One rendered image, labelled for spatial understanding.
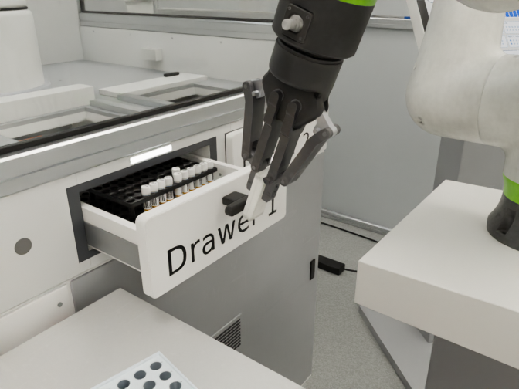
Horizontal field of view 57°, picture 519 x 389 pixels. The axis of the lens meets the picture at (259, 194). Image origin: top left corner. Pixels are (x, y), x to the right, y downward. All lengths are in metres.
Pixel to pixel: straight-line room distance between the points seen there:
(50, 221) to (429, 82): 0.56
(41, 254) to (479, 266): 0.57
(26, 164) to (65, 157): 0.05
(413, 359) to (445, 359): 0.90
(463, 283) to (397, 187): 1.79
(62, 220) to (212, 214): 0.20
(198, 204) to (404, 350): 1.27
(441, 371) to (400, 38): 1.67
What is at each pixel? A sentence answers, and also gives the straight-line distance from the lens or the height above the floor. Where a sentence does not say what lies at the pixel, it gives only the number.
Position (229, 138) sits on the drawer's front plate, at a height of 0.92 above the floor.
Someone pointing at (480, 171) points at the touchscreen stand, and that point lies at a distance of 1.55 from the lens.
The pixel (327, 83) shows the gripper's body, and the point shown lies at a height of 1.08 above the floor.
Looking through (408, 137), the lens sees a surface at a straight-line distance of 2.32.
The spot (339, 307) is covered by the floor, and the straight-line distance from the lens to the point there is 1.97.
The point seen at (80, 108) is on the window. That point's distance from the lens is 0.68.
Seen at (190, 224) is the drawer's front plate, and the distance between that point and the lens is 0.61.
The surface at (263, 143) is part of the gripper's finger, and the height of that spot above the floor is 1.00.
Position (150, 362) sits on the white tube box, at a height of 0.80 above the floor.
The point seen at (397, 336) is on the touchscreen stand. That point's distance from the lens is 1.82.
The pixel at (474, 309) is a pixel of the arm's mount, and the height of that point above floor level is 0.82.
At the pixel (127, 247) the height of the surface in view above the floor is 0.87.
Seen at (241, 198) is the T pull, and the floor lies 0.91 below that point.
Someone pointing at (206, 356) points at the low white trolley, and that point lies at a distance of 0.61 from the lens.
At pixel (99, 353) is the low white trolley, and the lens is 0.64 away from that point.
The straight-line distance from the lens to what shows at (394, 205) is 2.45.
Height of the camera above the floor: 1.17
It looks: 24 degrees down
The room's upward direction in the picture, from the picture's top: straight up
